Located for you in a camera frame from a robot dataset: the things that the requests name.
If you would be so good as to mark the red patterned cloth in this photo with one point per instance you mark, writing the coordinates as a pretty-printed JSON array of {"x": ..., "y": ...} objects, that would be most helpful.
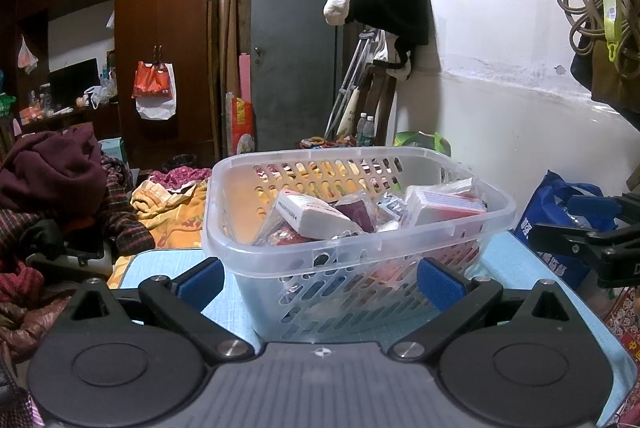
[{"x": 627, "y": 333}]

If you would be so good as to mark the grey door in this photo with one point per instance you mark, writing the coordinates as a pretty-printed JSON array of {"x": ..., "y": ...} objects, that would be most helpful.
[{"x": 295, "y": 58}]

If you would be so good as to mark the clear water bottle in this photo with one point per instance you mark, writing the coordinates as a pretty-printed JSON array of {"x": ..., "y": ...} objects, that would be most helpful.
[
  {"x": 361, "y": 131},
  {"x": 370, "y": 133}
]

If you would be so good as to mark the plaid clothing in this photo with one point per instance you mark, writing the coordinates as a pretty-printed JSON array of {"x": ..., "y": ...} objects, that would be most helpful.
[{"x": 125, "y": 213}]

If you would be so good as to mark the dark hanging bags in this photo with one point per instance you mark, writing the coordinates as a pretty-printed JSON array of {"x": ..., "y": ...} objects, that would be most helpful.
[{"x": 615, "y": 88}]

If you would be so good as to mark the green plastic basket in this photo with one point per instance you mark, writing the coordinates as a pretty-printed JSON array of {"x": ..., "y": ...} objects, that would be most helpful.
[{"x": 6, "y": 104}]

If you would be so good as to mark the leaning wooden planks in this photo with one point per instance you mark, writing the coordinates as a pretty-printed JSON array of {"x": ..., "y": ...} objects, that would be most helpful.
[{"x": 230, "y": 48}]

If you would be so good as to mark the clear plastic basket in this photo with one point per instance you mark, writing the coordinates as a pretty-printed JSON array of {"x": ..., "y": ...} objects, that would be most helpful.
[{"x": 260, "y": 288}]

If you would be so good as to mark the blue printed bag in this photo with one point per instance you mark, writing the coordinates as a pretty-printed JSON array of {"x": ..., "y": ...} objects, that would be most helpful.
[{"x": 547, "y": 208}]

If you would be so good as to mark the white box with red print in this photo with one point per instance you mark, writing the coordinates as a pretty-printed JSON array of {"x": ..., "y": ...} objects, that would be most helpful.
[{"x": 435, "y": 208}]

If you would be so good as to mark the red packet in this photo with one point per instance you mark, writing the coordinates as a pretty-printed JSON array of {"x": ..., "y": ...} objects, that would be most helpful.
[{"x": 287, "y": 237}]

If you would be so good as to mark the magenta floral sheet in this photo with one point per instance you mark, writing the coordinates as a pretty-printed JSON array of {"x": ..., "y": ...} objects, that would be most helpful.
[{"x": 180, "y": 178}]

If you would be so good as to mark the yellow blanket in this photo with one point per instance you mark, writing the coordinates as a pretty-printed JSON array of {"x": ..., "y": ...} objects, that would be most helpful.
[{"x": 170, "y": 213}]

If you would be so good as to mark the green shopping bag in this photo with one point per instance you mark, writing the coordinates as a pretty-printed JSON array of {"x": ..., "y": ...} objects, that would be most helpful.
[{"x": 417, "y": 141}]

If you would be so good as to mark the red gift bag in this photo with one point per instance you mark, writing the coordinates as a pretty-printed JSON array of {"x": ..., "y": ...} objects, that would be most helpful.
[{"x": 241, "y": 123}]

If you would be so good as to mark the teal box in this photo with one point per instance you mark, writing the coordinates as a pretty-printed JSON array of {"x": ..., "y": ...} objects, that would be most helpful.
[{"x": 114, "y": 151}]

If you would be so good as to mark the brown puffy jacket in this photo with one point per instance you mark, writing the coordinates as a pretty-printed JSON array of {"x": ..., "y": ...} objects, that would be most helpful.
[{"x": 25, "y": 323}]

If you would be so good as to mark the small hanging plastic bag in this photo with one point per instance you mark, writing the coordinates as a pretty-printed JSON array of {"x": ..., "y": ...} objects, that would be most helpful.
[{"x": 27, "y": 57}]

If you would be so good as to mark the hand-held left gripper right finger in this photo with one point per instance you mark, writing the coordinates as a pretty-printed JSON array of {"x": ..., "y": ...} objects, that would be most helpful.
[{"x": 440, "y": 283}]

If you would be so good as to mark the black monitor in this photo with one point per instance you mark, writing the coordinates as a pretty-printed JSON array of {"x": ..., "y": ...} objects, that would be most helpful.
[{"x": 75, "y": 79}]

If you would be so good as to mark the dark purple packet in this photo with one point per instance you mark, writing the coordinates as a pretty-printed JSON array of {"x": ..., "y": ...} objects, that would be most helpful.
[{"x": 357, "y": 210}]

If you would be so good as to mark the maroon clothing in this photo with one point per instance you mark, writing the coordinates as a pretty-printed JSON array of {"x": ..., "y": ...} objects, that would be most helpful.
[{"x": 50, "y": 168}]

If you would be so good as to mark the pink board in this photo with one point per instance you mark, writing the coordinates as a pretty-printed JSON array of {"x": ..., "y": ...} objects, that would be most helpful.
[{"x": 245, "y": 78}]

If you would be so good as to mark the brown wooden wardrobe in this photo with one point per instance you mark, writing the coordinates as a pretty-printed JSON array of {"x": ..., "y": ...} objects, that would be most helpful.
[{"x": 185, "y": 33}]

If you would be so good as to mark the silver blue packet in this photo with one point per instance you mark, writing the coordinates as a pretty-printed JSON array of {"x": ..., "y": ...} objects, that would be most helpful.
[{"x": 391, "y": 210}]

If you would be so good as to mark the plain white box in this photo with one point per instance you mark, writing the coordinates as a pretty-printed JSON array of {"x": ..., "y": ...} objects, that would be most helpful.
[{"x": 315, "y": 215}]

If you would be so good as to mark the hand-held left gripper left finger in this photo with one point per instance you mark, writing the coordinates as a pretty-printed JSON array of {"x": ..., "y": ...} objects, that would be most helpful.
[{"x": 202, "y": 283}]

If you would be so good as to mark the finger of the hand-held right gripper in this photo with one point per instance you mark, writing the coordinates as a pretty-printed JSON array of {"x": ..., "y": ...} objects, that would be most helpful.
[
  {"x": 570, "y": 238},
  {"x": 592, "y": 207}
]

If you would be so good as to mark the red plastic bag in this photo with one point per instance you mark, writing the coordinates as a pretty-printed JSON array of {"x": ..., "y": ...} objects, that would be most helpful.
[{"x": 150, "y": 81}]

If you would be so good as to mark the aluminium crutch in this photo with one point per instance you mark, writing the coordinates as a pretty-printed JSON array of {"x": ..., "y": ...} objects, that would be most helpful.
[{"x": 345, "y": 88}]

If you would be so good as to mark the crumpled white plastic bag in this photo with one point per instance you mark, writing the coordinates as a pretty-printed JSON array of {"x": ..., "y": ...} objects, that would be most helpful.
[{"x": 100, "y": 96}]

